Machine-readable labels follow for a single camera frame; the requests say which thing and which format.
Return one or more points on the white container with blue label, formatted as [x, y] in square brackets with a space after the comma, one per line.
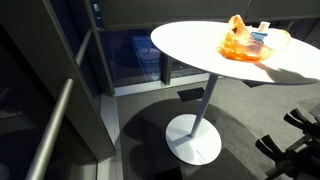
[259, 36]

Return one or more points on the orange plastic bag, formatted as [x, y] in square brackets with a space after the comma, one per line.
[240, 48]

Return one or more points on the dark window mullion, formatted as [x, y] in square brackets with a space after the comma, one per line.
[166, 70]

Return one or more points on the black floor plate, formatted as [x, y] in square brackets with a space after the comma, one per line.
[251, 84]
[190, 94]

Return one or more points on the grey metal handrail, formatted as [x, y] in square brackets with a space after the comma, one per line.
[83, 46]
[50, 133]

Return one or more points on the black stand legs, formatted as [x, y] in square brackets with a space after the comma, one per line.
[300, 160]

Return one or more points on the white table pedestal with base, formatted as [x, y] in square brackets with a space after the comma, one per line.
[193, 146]

